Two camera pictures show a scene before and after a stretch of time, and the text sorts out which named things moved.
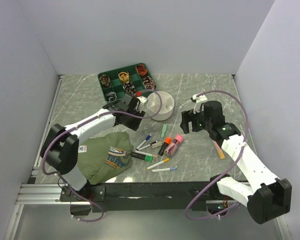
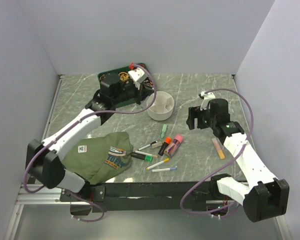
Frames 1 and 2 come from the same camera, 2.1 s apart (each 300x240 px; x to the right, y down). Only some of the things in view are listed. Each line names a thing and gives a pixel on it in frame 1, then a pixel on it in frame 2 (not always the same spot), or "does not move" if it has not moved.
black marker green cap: (148, 158) does not move
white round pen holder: (153, 104) does not move
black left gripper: (133, 125) → (142, 92)
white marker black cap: (148, 145) does not move
